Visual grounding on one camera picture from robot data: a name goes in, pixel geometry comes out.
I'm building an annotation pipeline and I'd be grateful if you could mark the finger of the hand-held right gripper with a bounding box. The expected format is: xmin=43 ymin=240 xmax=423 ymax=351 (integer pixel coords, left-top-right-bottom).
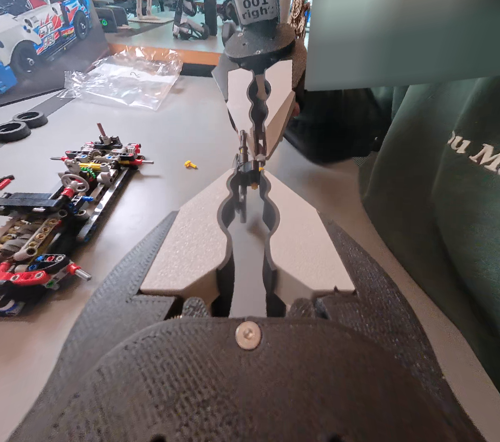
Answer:
xmin=257 ymin=59 xmax=296 ymax=161
xmin=227 ymin=71 xmax=255 ymax=136

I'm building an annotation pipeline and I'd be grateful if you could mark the person's green sweatshirt torso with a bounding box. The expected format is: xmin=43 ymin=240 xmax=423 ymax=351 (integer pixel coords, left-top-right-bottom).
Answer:
xmin=359 ymin=76 xmax=500 ymax=392

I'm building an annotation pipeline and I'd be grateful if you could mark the brown wooden gear model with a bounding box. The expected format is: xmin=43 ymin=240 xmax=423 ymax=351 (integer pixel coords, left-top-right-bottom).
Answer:
xmin=291 ymin=0 xmax=312 ymax=40

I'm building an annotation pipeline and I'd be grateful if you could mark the black box with green light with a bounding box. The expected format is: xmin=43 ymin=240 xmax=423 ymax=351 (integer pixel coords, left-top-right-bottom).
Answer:
xmin=94 ymin=4 xmax=129 ymax=35

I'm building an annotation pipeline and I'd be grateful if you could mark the person's right forearm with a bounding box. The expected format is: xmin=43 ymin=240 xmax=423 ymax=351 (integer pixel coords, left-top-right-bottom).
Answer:
xmin=285 ymin=88 xmax=395 ymax=165

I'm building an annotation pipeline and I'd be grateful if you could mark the black curved lego panel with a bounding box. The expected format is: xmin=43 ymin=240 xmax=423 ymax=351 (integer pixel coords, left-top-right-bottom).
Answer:
xmin=234 ymin=162 xmax=261 ymax=224

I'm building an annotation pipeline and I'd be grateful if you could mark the lego car chassis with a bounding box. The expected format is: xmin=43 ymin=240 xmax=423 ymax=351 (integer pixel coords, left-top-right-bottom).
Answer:
xmin=0 ymin=122 xmax=154 ymax=317

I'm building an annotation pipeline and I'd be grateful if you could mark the small black white kart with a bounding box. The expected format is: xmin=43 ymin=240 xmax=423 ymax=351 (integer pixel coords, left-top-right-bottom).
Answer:
xmin=173 ymin=0 xmax=237 ymax=41

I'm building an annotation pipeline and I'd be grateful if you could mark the lego set box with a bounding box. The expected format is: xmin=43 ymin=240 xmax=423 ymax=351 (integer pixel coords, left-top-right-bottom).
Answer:
xmin=0 ymin=0 xmax=114 ymax=106

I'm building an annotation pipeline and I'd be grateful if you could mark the clear plastic bag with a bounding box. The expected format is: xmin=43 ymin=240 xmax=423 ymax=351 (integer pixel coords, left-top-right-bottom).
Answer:
xmin=64 ymin=46 xmax=183 ymax=111

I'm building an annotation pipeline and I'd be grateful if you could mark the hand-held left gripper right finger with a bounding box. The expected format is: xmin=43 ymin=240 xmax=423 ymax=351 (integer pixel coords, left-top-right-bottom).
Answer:
xmin=261 ymin=170 xmax=357 ymax=307

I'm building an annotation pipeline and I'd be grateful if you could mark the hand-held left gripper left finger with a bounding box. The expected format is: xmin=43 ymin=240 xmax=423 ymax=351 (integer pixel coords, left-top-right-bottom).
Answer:
xmin=139 ymin=170 xmax=237 ymax=308

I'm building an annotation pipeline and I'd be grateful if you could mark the grey wood-edged table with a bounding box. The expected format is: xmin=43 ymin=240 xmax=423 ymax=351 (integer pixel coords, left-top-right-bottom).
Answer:
xmin=105 ymin=16 xmax=235 ymax=66

